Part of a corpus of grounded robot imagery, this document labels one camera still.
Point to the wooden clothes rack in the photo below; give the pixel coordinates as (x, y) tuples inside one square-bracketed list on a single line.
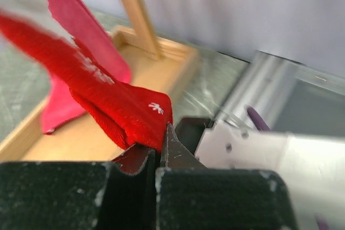
[(59, 128)]

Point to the aluminium frame rail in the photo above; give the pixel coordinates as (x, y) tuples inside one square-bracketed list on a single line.
[(289, 97)]

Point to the red sock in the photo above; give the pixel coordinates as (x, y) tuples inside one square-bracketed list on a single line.
[(127, 114)]

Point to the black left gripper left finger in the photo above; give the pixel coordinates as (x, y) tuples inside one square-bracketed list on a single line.
[(80, 195)]

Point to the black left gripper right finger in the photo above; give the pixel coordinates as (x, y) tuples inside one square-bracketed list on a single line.
[(191, 196)]

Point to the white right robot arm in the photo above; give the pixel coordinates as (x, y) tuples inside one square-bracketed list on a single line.
[(311, 166)]

